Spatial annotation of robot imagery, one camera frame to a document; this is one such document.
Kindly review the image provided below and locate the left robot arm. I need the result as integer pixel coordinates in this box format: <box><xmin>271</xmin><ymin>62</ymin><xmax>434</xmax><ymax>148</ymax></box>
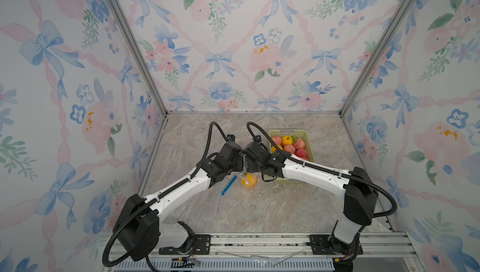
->
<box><xmin>102</xmin><ymin>142</ymin><xmax>243</xmax><ymax>267</ymax></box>

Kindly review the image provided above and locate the blue zipper clear bag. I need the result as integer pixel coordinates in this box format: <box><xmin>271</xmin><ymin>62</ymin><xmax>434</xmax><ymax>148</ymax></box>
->
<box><xmin>221</xmin><ymin>174</ymin><xmax>238</xmax><ymax>196</ymax></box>

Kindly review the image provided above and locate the black cable hose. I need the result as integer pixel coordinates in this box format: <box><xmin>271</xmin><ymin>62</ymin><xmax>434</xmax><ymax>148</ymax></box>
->
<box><xmin>102</xmin><ymin>121</ymin><xmax>230</xmax><ymax>268</ymax></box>
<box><xmin>246</xmin><ymin>121</ymin><xmax>398</xmax><ymax>219</ymax></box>

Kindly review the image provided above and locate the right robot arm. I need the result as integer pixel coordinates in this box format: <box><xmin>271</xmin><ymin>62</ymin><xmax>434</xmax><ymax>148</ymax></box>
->
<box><xmin>242</xmin><ymin>142</ymin><xmax>378</xmax><ymax>256</ymax></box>

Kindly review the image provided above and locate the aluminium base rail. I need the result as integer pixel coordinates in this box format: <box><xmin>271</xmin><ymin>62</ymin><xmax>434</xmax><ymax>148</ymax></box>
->
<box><xmin>98</xmin><ymin>232</ymin><xmax>421</xmax><ymax>272</ymax></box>

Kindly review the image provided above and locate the pink zipper clear bag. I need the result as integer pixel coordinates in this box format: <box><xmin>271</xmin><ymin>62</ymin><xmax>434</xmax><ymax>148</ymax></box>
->
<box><xmin>235</xmin><ymin>160</ymin><xmax>261</xmax><ymax>189</ymax></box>

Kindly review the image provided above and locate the right black cable hose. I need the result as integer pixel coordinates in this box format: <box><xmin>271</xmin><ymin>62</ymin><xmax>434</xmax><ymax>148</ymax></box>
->
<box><xmin>246</xmin><ymin>121</ymin><xmax>398</xmax><ymax>219</ymax></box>

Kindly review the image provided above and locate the left black cable hose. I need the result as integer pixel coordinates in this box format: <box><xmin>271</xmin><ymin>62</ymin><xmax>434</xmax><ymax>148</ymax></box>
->
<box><xmin>102</xmin><ymin>121</ymin><xmax>230</xmax><ymax>268</ymax></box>

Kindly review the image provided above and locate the pink peach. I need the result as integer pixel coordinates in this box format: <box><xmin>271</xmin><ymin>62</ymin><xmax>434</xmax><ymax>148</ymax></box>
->
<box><xmin>295</xmin><ymin>148</ymin><xmax>308</xmax><ymax>160</ymax></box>

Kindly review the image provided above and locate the yellow peach with leaf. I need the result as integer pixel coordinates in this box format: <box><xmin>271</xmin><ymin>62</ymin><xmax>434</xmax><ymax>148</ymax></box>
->
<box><xmin>282</xmin><ymin>135</ymin><xmax>294</xmax><ymax>146</ymax></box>

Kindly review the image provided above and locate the green plastic basket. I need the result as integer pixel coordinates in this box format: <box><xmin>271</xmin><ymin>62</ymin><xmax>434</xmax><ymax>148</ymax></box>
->
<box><xmin>267</xmin><ymin>128</ymin><xmax>315</xmax><ymax>162</ymax></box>

